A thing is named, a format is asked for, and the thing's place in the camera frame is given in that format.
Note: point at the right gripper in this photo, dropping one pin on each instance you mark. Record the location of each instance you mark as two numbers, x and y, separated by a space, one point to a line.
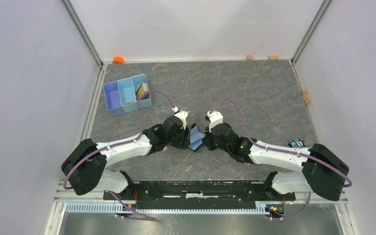
207 140

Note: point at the light blue bin with cards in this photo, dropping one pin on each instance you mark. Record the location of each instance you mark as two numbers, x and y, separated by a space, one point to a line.
146 101

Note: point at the purple plastic bin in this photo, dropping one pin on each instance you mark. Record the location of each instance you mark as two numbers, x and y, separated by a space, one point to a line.
112 99

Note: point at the wooden arch block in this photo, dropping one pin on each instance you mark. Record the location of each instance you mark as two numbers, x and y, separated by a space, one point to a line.
305 97

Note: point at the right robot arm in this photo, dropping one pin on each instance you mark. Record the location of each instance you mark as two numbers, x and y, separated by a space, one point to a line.
315 169

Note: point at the wooden block back right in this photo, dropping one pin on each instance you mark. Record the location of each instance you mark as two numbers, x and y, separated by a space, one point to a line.
273 57

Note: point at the black card holder wallet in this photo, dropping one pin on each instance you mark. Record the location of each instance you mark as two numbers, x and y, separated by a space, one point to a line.
195 138

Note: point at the orange round object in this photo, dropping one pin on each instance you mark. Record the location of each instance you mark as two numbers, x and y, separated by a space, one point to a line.
117 60

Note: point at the blue owl toy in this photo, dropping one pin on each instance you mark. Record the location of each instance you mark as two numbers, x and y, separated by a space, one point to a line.
297 143

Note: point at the light blue middle bin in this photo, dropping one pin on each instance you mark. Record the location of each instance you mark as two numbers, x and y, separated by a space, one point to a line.
127 94

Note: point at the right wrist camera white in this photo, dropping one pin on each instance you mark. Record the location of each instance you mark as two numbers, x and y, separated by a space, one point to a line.
214 118

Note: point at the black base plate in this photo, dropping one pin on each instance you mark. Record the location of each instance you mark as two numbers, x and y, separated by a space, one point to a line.
236 194

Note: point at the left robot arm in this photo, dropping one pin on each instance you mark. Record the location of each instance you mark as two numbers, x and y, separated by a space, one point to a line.
85 169

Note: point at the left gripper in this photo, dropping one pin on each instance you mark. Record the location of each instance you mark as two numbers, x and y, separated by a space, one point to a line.
184 140

